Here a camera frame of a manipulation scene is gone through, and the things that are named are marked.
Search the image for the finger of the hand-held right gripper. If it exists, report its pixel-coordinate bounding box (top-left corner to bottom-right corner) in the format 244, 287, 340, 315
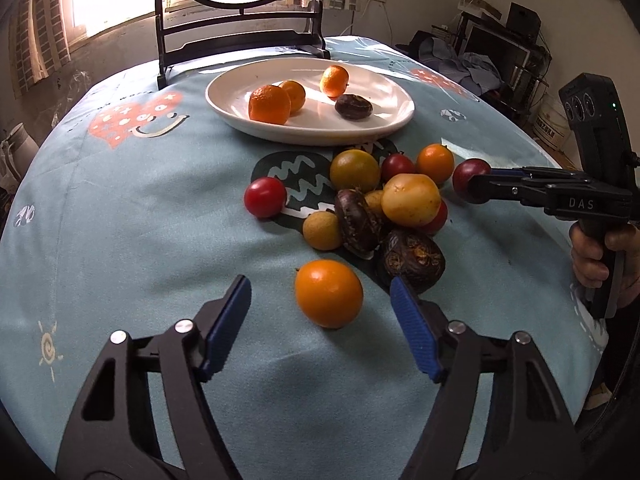
467, 174, 549, 206
490, 167, 593, 184

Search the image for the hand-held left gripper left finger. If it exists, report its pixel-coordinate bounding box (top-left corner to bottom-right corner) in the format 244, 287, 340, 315
55, 275, 252, 480

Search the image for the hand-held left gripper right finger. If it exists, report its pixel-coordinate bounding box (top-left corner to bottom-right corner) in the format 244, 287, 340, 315
390, 276, 583, 480

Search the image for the red cherry tomato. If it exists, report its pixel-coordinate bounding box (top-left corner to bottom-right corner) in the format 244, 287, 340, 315
452, 158, 492, 205
244, 177, 288, 219
381, 153, 417, 183
417, 199, 449, 236

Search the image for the smooth round orange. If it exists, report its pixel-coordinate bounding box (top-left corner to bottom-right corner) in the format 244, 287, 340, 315
294, 259, 364, 329

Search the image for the white oval plate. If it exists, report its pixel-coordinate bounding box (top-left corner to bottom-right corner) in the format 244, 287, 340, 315
205, 57, 416, 147

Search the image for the person's right hand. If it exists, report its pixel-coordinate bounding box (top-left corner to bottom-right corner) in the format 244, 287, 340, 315
570, 221, 640, 309

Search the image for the white plastic bucket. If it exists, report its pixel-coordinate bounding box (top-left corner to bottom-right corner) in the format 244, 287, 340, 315
531, 92, 576, 151

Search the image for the dark brown water chestnut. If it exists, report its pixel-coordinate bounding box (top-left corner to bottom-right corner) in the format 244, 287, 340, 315
334, 94, 373, 121
334, 189, 385, 256
381, 227, 446, 295

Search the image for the small orange kumquat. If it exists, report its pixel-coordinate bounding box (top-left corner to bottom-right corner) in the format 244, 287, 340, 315
320, 65, 350, 98
416, 143, 455, 186
278, 80, 307, 113

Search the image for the large yellow fruit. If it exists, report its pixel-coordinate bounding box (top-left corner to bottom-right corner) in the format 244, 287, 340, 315
381, 173, 442, 227

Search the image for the black metal rack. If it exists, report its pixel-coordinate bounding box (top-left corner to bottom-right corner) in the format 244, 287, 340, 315
457, 7, 551, 121

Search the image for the blue clothes pile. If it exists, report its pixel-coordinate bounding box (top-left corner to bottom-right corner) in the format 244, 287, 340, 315
397, 30, 506, 98

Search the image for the light blue printed tablecloth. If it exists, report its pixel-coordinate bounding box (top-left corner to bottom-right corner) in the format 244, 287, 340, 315
0, 35, 608, 480

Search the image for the black speaker box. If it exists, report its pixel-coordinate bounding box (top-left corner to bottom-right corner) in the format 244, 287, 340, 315
507, 2, 542, 37

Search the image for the yellow-green citrus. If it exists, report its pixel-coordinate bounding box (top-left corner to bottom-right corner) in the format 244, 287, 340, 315
329, 149, 382, 193

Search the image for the bumpy orange mandarin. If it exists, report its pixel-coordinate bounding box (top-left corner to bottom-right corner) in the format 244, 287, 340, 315
248, 85, 291, 126

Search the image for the white plastic bag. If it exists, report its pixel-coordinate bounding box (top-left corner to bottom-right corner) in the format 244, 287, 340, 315
0, 122, 41, 188

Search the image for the round painted screen on stand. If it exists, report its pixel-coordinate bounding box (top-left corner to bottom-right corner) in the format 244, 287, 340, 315
155, 0, 332, 90

